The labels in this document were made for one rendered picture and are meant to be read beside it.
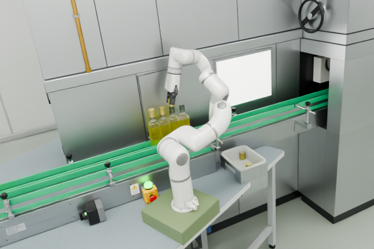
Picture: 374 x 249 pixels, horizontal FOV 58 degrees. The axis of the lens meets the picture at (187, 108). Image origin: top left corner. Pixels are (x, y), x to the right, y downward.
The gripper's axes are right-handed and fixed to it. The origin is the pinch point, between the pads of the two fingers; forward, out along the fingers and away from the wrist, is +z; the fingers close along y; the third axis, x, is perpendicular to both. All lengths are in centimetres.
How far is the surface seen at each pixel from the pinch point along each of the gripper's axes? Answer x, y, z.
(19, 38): -82, -309, 11
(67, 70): -53, -14, -10
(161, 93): -1.2, -11.7, -0.4
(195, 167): 12.7, 15.6, 33.5
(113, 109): -27.7, -14.4, 10.3
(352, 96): 112, 21, -10
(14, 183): -76, -2, 45
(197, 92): 21.6, -12.0, -1.7
